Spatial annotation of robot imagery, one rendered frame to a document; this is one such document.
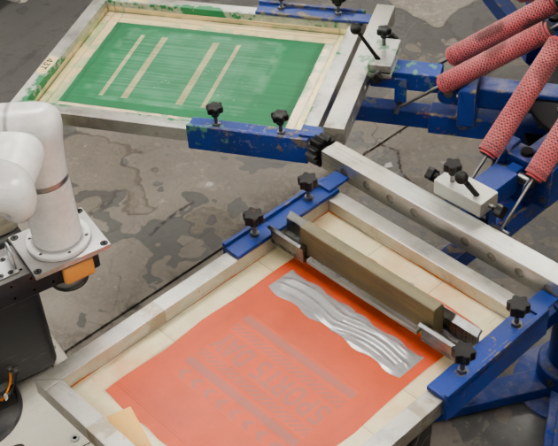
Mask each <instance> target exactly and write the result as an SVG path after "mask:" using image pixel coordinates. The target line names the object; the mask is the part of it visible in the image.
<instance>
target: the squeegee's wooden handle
mask: <svg viewBox="0 0 558 446"><path fill-rule="evenodd" d="M299 230H300V244H302V245H303V246H305V247H306V257H307V258H310V257H312V258H314V259H316V260H317V261H319V262H320V263H322V264H323V265H325V266H327V267H328V268H329V269H331V270H332V271H334V272H335V273H337V274H339V275H340V276H342V277H343V278H345V279H346V280H348V281H350V282H351V283H352V284H354V285H355V286H357V287H358V288H360V289H362V290H364V291H365V292H367V293H368V294H370V295H371V296H372V297H374V298H375V299H377V300H379V301H380V302H382V303H383V304H385V305H387V306H388V307H390V308H391V309H393V310H394V311H396V312H397V313H399V314H400V315H402V316H403V317H405V318H406V319H408V320H410V321H412V322H413V323H415V324H416V325H417V326H418V324H419V323H420V322H422V323H424V324H426V325H427V326H429V327H431V328H432V329H434V330H435V331H437V332H439V333H440V332H441V331H442V330H443V318H444V305H443V304H442V303H440V302H439V301H438V300H437V299H435V298H433V297H432V296H429V295H428V294H426V293H425V292H423V291H421V290H420V289H419V288H417V287H415V286H414V285H412V284H411V283H409V282H407V281H405V280H404V279H402V278H400V277H399V276H398V275H397V274H395V273H393V272H391V271H390V270H388V269H386V268H385V267H383V266H382V265H379V264H378V263H377V262H375V261H374V260H372V259H371V258H368V257H367V256H365V255H364V254H362V253H360V252H359V251H357V250H356V249H354V248H353V247H351V246H350V245H348V244H346V243H345V242H343V241H341V240H339V239H338V238H336V237H335V236H334V235H332V234H330V233H328V232H327V231H325V230H324V229H322V228H320V227H318V226H317V225H315V224H314V223H313V222H311V221H307V222H306V223H305V224H303V225H302V226H301V227H300V229H299Z"/></svg>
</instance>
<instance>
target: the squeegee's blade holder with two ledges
mask: <svg viewBox="0 0 558 446"><path fill-rule="evenodd" d="M306 262H307V263H308V264H309V265H310V266H312V267H313V268H315V269H316V270H318V271H319V272H321V273H323V274H324V275H326V276H327V277H329V278H331V279H332V280H333V281H335V282H336V283H338V284H339V285H341V286H342V287H344V288H346V289H347V290H349V291H350V292H352V293H353V294H355V295H356V296H358V297H359V298H361V299H362V300H364V301H365V302H367V303H368V304H370V305H372V306H373V307H375V308H376V309H378V310H379V311H381V312H382V313H384V314H385V315H387V316H388V317H390V318H391V319H393V320H395V321H396V322H398V323H399V324H400V325H401V326H403V327H405V328H407V329H408V330H410V331H411V332H413V333H414V334H416V335H417V334H418V333H420V332H421V328H420V327H418V326H417V325H416V324H415V323H413V322H412V321H410V320H408V319H406V318H405V317H403V316H402V315H400V314H399V313H397V312H396V311H394V310H393V309H391V308H390V307H388V306H387V305H385V304H383V303H382V302H380V301H379V300H377V299H375V298H374V297H372V296H371V295H370V294H368V293H367V292H365V291H364V290H362V289H360V288H358V287H357V286H355V285H354V284H352V283H351V282H350V281H348V280H346V279H345V278H343V277H342V276H340V275H339V274H337V273H335V272H334V271H332V270H331V269H329V268H328V267H327V266H325V265H323V264H322V263H320V262H319V261H317V260H316V259H314V258H312V257H310V258H308V259H307V260H306Z"/></svg>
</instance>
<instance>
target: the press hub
mask: <svg viewBox="0 0 558 446"><path fill-rule="evenodd" d="M547 83H552V84H558V66H557V67H556V69H555V70H554V72H553V74H552V75H551V77H550V78H549V80H548V82H547ZM530 112H531V115H532V117H533V118H534V119H535V120H536V121H537V123H538V124H539V125H540V126H541V127H542V128H543V129H545V130H546V131H547V132H548V133H549V132H550V130H551V128H552V127H553V125H554V123H555V122H556V120H557V119H558V101H552V100H544V99H536V100H535V102H534V104H533V105H532V107H531V108H530ZM543 136H544V135H535V134H527V133H525V134H524V144H525V145H527V146H529V147H530V146H531V145H532V144H533V143H535V142H536V141H537V140H539V139H540V138H542V137H543ZM554 308H555V309H556V310H557V311H558V304H554ZM533 369H536V371H537V375H538V377H539V379H540V381H541V382H542V383H543V384H544V385H545V386H546V387H547V392H546V396H543V397H540V398H536V399H531V400H528V401H524V402H522V403H523V405H524V406H526V407H527V408H528V409H529V410H530V411H532V412H533V413H535V414H536V415H538V416H540V417H541V418H543V419H547V413H548V405H549V399H550V394H551V391H554V392H556V393H558V316H557V321H556V323H555V324H554V325H553V326H552V333H551V338H550V341H548V342H546V343H545V344H542V345H539V346H537V347H535V348H532V349H530V350H528V351H527V352H525V353H524V354H523V355H522V356H521V357H520V358H519V359H518V361H517V362H516V364H515V367H514V371H513V374H514V373H521V372H525V371H530V370H533Z"/></svg>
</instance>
